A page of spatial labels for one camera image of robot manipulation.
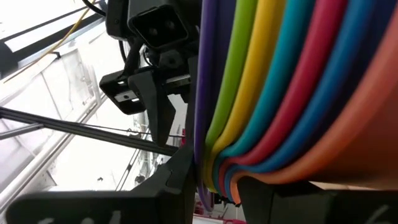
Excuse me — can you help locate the purple measuring cup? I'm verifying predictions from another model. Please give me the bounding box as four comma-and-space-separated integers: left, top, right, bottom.
193, 0, 239, 214

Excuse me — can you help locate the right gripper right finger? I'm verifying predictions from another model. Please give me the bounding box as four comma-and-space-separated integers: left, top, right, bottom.
238, 176, 336, 224

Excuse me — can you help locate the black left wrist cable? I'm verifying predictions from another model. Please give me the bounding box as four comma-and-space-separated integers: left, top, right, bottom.
81, 0, 108, 18

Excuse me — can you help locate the green measuring cup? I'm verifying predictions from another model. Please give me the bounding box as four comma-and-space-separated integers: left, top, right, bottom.
204, 0, 259, 156

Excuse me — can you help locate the thin black crossbeam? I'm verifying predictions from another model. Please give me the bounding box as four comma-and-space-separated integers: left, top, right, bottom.
0, 12, 106, 78

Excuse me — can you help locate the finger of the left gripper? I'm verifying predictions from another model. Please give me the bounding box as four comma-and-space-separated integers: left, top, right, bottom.
127, 70, 177, 147
185, 55, 198, 150

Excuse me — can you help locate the black overhead crossbeam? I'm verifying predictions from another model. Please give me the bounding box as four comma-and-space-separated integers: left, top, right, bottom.
0, 106, 180, 156

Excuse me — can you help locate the teal measuring cup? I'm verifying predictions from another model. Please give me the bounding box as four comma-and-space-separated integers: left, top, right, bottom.
212, 0, 318, 195

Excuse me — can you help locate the silver ceiling conduit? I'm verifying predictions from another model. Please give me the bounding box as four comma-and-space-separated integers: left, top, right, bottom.
0, 93, 108, 212

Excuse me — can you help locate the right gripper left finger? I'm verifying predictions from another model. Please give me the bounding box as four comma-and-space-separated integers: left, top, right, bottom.
132, 148, 197, 224

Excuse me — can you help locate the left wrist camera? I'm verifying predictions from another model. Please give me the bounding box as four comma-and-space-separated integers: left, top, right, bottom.
127, 4, 190, 50

